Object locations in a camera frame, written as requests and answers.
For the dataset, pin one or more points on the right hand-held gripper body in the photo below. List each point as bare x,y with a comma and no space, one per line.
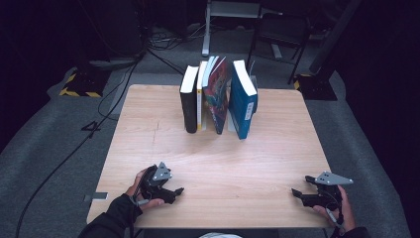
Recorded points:
330,178

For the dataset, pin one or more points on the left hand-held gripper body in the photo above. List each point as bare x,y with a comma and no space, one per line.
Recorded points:
161,173

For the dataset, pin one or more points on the black book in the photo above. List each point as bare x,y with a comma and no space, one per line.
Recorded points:
189,109

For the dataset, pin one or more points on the yellow book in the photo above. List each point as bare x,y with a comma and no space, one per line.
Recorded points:
199,109

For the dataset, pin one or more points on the metal expandable bookend rack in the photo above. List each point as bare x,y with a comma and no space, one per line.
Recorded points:
231,125

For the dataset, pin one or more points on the red and blue comic book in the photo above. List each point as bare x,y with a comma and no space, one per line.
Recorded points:
218,99

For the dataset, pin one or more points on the thick blue book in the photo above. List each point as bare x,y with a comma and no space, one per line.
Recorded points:
241,109

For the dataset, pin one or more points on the person's left hand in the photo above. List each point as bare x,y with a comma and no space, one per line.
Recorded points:
133,188

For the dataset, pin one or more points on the person's right hand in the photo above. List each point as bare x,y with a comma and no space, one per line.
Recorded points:
346,214

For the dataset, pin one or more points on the person's white clothing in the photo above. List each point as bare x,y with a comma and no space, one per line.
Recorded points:
221,236

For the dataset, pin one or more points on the grey tape piece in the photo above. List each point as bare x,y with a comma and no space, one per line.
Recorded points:
97,196

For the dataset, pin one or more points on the black yellow striped stand base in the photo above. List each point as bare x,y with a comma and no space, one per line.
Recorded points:
82,84
317,89

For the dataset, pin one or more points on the black cabinet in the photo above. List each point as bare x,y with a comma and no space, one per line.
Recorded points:
122,29

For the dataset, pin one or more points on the black chair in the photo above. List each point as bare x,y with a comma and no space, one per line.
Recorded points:
280,29

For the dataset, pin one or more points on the white metal desk frame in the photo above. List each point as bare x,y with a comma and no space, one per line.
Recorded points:
206,39

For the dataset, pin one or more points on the dark slanted post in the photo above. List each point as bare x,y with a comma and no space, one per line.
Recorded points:
333,36

